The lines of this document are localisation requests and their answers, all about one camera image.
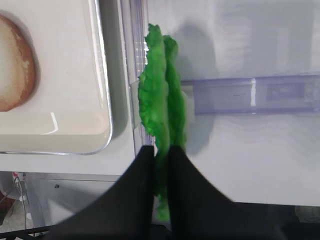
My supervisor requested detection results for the bread slice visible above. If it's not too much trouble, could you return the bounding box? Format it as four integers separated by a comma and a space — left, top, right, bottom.
0, 15, 36, 112

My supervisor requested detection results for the metal tray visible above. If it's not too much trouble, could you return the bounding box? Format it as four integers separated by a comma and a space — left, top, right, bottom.
0, 0, 113, 155

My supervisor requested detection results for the clear lettuce holder rail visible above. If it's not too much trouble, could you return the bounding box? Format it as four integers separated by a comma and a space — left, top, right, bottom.
122, 0, 320, 154

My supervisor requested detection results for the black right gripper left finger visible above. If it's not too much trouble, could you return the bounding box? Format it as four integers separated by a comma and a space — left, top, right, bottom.
46, 145, 155, 240

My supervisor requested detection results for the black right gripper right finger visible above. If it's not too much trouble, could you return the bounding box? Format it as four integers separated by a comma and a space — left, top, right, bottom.
167, 146, 320, 240

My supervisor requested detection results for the green lettuce leaf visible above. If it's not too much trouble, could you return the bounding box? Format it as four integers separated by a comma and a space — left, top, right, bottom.
138, 23, 170, 221
163, 35, 187, 150

